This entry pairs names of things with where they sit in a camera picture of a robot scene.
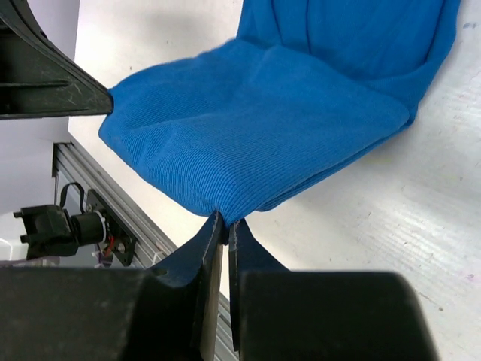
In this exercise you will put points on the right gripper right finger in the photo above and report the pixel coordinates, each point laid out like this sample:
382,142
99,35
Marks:
279,314

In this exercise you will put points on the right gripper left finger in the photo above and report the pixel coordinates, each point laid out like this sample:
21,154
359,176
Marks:
166,312

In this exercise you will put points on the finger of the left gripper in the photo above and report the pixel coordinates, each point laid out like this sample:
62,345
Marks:
37,79

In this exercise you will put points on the blue tank top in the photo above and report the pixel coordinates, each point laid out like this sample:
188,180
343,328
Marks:
303,90

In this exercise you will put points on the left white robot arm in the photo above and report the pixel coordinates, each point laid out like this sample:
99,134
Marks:
48,231

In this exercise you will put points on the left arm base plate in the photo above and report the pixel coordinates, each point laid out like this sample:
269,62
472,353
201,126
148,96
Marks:
117,240

